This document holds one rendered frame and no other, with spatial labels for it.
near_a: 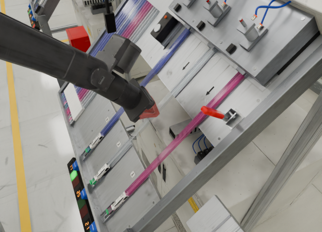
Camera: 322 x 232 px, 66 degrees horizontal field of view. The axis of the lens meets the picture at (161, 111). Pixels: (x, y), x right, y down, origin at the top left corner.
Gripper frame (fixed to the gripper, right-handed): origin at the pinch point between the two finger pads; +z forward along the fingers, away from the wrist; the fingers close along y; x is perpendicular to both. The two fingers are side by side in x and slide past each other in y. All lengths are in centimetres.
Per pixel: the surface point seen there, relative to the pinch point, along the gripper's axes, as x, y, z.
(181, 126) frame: 3.7, 12.8, 32.2
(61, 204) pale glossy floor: 92, 41, 46
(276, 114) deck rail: -20.0, -21.3, 2.5
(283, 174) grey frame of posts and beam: -11.9, -24.2, 31.2
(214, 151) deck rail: -6.1, -19.9, -0.7
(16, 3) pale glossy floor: 91, 367, 41
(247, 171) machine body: -3.2, -13.1, 44.0
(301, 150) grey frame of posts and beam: -19.5, -24.5, 21.8
